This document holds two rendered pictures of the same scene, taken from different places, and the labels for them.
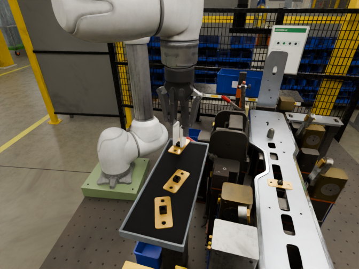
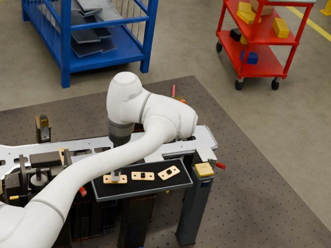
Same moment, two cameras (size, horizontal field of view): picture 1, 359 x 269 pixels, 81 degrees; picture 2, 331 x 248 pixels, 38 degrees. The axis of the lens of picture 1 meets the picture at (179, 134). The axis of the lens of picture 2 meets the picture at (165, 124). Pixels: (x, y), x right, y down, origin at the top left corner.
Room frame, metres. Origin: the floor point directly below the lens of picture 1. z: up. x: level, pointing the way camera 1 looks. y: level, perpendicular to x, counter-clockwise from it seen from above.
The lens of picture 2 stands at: (1.19, 0.99, 2.49)
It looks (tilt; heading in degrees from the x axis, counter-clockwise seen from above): 40 degrees down; 230
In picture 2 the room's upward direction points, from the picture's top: 11 degrees clockwise
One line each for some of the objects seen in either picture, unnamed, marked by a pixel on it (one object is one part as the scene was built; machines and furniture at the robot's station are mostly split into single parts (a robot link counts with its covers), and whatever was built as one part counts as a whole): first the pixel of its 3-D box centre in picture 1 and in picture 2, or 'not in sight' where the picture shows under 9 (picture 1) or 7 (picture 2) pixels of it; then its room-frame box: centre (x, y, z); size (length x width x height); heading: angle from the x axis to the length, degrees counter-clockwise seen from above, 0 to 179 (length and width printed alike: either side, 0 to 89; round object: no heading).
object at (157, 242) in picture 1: (174, 179); (141, 178); (0.43, 0.01, 1.16); 0.37 x 0.14 x 0.02; 166
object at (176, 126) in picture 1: (176, 133); (115, 173); (0.54, 0.01, 1.23); 0.03 x 0.01 x 0.07; 154
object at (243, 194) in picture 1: (225, 230); (108, 196); (0.45, -0.16, 0.89); 0.12 x 0.08 x 0.38; 76
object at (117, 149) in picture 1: (115, 148); not in sight; (0.90, 0.34, 0.92); 0.18 x 0.16 x 0.22; 127
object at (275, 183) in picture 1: (280, 182); (63, 153); (0.56, -0.37, 1.01); 0.08 x 0.04 x 0.01; 76
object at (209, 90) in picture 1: (233, 92); not in sight; (1.49, -0.40, 1.01); 0.90 x 0.22 x 0.03; 76
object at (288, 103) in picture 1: (280, 124); not in sight; (1.25, -0.68, 0.88); 0.08 x 0.08 x 0.36; 76
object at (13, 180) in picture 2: not in sight; (15, 216); (0.84, -0.22, 0.91); 0.07 x 0.05 x 0.42; 76
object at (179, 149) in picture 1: (179, 144); (115, 178); (0.53, 0.00, 1.20); 0.08 x 0.04 x 0.01; 154
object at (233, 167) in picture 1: (217, 200); (81, 208); (0.58, -0.15, 0.89); 0.12 x 0.07 x 0.38; 76
